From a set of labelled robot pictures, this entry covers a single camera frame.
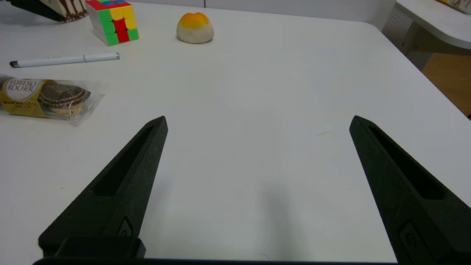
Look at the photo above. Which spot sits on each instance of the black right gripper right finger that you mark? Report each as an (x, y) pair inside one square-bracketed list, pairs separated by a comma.
[(415, 206)]

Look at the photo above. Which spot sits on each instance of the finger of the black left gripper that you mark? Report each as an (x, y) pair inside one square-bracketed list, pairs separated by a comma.
[(36, 8)]

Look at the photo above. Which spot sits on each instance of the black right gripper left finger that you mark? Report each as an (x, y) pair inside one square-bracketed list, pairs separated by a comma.
[(121, 195)]

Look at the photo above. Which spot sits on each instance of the chocolate blueberry cake slice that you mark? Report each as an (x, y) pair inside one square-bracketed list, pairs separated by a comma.
[(75, 9)]

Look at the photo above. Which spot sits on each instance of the white pen with black tip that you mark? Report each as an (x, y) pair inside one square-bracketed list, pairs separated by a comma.
[(62, 60)]

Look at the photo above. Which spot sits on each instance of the colourful Rubik's cube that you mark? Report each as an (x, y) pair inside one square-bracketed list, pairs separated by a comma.
[(116, 24)]

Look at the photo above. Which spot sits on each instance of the Ferrero Rocher chocolate pack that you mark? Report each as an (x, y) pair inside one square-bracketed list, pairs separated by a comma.
[(40, 98)]

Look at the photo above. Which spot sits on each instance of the round orange-topped bun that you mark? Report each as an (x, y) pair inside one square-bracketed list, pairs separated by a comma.
[(195, 29)]

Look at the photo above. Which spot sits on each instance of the white side table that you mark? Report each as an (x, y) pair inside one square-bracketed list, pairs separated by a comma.
[(434, 20)]

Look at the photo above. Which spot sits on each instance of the yellow printed carton box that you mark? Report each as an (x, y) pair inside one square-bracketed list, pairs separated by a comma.
[(458, 4)]

